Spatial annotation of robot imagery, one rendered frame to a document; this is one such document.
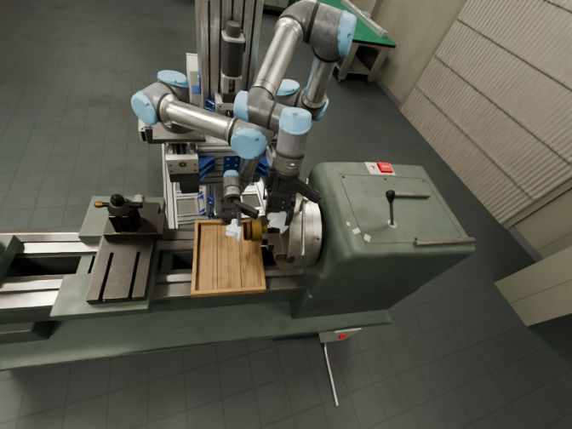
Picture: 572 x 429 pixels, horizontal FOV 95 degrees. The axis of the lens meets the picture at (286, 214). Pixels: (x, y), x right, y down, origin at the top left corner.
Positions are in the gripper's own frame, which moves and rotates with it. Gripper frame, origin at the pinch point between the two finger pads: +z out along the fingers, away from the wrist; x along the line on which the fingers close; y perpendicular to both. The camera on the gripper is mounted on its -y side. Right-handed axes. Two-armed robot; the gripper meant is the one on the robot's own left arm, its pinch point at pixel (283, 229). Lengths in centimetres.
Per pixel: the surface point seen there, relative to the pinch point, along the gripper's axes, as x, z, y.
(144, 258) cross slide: -20, 28, 47
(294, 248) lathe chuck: -6.0, 13.0, -7.5
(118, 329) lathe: -22, 74, 63
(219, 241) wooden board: -35, 32, 19
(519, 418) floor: 29, 149, -192
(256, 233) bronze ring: -17.5, 14.9, 4.9
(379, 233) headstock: -2.9, 4.5, -37.7
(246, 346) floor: -37, 126, -1
